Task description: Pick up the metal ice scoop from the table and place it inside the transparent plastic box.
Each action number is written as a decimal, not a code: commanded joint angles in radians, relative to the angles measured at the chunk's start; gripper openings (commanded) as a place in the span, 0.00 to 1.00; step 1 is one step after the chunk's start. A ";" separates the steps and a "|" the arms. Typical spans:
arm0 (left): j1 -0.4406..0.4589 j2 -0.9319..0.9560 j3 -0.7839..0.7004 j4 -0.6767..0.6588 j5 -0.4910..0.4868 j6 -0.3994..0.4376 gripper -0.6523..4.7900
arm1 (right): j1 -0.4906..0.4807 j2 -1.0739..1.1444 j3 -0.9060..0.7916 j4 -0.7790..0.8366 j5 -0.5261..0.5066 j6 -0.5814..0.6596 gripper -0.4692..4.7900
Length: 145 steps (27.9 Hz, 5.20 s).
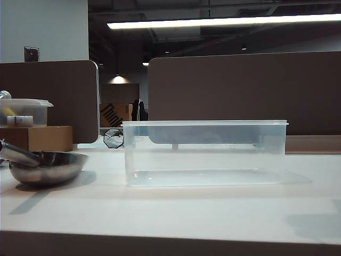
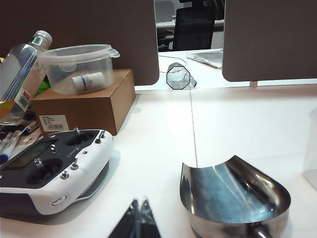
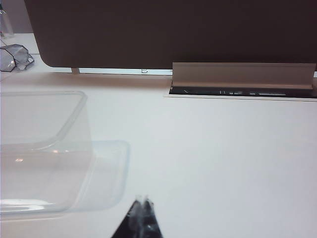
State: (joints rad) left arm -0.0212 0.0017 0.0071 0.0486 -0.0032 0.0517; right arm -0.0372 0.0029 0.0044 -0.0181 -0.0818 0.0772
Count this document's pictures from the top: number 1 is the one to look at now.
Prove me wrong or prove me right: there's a metal ice scoop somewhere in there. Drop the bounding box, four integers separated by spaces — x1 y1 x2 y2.
0 138 90 185

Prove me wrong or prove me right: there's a cardboard box with black print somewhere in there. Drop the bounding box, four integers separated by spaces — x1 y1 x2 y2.
100 103 133 127

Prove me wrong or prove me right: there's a plain brown cardboard box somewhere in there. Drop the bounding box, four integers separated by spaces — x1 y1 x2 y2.
0 125 73 153

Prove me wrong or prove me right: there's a small lidded translucent storage box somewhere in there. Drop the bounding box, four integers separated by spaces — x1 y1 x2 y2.
0 98 54 127

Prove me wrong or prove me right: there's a yellow item in storage box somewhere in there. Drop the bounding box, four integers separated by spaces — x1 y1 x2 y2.
0 106 16 118

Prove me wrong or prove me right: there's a black hanging jacket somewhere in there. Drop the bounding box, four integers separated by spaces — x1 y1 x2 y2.
131 98 149 122

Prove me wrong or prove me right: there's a transparent plastic container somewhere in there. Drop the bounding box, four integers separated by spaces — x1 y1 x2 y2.
120 119 290 188

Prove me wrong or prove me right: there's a distant brown partition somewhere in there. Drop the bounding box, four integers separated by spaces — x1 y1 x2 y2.
101 83 140 105

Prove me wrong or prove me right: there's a wide brown desk partition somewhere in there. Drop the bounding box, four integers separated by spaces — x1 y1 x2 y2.
148 51 341 137

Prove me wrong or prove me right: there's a brown desk partition rounded corner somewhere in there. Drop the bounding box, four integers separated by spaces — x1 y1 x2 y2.
0 60 100 145

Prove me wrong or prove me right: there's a long fluorescent ceiling light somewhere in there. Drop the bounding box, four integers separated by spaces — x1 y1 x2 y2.
107 13 341 29

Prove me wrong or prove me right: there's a brown desk ledge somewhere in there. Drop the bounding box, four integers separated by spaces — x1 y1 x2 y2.
284 135 341 155

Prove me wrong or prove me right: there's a white bottle with blue label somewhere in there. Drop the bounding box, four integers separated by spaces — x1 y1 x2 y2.
6 115 35 126

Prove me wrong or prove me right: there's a black octagonal frame object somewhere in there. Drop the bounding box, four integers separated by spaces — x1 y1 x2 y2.
103 127 124 149

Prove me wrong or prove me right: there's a grey wall switch plate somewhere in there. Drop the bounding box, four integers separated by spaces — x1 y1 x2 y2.
23 46 40 62

